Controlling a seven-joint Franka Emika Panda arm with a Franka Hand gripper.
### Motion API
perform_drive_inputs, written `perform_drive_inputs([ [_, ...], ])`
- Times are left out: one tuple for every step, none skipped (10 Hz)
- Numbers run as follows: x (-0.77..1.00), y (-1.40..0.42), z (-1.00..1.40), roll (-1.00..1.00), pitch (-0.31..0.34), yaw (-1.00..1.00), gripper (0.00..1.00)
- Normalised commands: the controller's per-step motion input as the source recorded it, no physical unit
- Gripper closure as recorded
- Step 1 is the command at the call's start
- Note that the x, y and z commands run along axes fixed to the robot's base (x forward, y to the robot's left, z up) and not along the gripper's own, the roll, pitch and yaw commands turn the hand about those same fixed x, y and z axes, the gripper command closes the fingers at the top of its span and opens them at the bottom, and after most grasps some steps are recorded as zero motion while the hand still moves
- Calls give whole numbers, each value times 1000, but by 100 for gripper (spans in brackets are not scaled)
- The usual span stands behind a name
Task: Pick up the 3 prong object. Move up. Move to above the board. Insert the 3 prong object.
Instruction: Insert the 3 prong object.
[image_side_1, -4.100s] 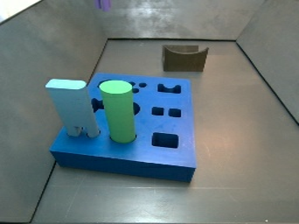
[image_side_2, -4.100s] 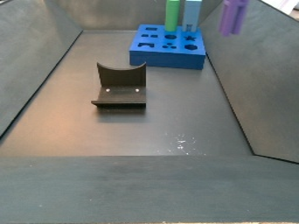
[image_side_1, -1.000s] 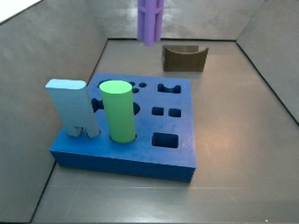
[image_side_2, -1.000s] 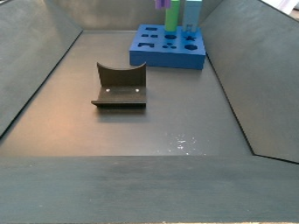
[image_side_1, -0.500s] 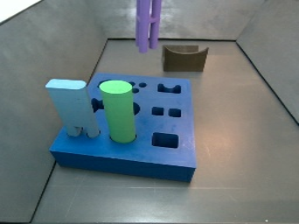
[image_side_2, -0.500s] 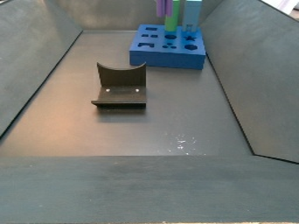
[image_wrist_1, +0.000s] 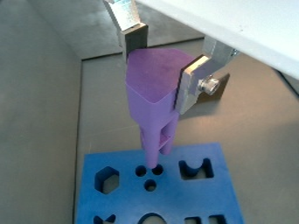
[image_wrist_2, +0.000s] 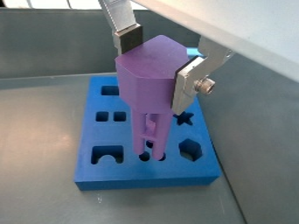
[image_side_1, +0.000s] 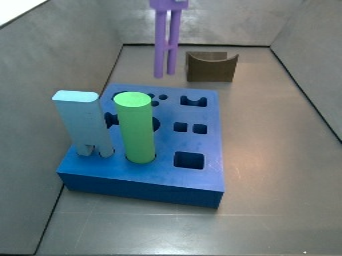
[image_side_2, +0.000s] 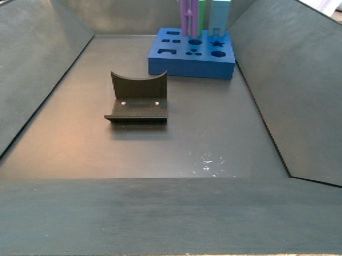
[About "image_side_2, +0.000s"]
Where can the purple three-prong peg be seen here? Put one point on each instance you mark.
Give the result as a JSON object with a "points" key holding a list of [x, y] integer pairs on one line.
{"points": [[189, 17]]}

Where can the blue foam shape board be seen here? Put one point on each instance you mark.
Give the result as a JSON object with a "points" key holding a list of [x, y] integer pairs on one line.
{"points": [[203, 57]]}

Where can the light blue two-prong peg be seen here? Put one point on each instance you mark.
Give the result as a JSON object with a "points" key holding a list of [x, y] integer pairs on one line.
{"points": [[219, 17]]}

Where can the dark curved holder block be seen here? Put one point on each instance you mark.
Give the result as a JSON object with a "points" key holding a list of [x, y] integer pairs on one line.
{"points": [[141, 99]]}

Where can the green cylinder peg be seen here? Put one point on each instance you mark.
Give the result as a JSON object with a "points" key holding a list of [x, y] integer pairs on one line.
{"points": [[201, 15]]}

